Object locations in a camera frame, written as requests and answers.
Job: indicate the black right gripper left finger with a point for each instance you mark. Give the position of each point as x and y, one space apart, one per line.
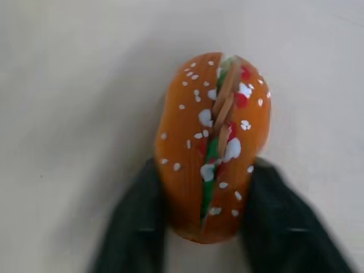
133 227

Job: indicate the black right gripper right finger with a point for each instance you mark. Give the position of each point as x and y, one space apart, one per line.
287 227

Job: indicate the orange toy hamburger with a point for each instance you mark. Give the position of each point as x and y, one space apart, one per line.
187 142

